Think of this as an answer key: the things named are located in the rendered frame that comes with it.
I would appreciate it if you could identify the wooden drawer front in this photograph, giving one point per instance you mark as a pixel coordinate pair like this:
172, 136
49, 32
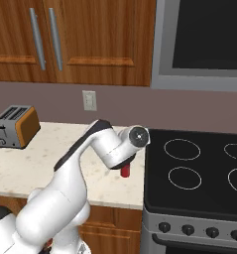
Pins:
116, 216

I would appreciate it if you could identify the black and grey stove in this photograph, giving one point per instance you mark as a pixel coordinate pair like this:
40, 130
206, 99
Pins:
196, 185

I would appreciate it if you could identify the red cylindrical bottle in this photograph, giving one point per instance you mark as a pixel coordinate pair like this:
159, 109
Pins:
125, 172

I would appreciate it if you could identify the grey and orange toaster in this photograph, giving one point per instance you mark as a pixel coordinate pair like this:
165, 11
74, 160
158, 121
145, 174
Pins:
14, 130

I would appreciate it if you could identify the grey microwave oven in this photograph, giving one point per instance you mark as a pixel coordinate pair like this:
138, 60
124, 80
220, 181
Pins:
202, 43

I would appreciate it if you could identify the white wall switch plate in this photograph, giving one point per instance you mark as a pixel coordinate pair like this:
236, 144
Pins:
89, 100

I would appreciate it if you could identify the wooden base cabinet door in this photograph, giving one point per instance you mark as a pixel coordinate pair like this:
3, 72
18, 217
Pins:
106, 243
7, 202

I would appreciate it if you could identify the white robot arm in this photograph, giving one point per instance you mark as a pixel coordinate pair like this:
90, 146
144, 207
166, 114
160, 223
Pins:
67, 198

